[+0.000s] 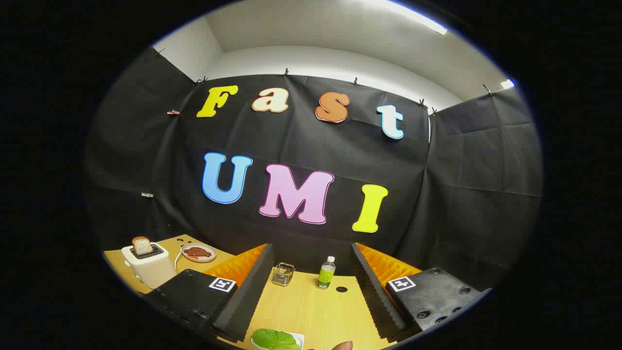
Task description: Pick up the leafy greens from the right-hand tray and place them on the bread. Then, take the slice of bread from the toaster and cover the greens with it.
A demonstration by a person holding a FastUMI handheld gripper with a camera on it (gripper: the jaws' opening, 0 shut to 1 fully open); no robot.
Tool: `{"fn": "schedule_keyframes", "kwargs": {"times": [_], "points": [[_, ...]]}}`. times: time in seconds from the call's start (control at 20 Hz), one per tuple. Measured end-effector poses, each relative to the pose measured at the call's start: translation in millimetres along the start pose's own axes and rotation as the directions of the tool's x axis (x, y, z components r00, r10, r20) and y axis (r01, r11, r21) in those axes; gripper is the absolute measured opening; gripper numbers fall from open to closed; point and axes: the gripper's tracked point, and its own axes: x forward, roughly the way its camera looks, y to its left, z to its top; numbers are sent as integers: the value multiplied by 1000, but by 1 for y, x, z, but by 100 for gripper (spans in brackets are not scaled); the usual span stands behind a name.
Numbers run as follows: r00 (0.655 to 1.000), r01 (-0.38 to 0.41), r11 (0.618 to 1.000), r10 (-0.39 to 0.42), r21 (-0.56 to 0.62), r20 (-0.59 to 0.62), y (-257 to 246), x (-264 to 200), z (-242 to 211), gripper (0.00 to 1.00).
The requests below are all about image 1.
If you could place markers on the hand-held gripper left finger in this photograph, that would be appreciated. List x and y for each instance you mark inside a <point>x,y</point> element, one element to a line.
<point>248,296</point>

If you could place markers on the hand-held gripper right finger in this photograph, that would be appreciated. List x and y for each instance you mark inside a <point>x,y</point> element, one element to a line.
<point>376,301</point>

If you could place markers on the green lettuce leaf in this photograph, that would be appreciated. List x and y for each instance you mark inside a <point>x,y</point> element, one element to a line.
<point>272,339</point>

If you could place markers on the white bread slice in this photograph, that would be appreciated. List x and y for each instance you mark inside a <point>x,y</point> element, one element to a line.
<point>142,246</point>

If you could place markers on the oval white plate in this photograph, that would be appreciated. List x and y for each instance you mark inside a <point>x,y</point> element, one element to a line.
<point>213,256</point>

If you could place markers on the green label plastic bottle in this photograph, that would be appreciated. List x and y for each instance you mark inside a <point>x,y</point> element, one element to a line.
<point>325,276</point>

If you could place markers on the small white plate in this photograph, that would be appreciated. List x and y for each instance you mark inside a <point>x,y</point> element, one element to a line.
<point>300,339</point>

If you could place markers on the brown steak piece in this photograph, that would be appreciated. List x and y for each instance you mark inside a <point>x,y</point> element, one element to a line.
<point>197,252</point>

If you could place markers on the cream white toaster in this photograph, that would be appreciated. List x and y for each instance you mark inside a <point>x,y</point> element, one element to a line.
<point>153,270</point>

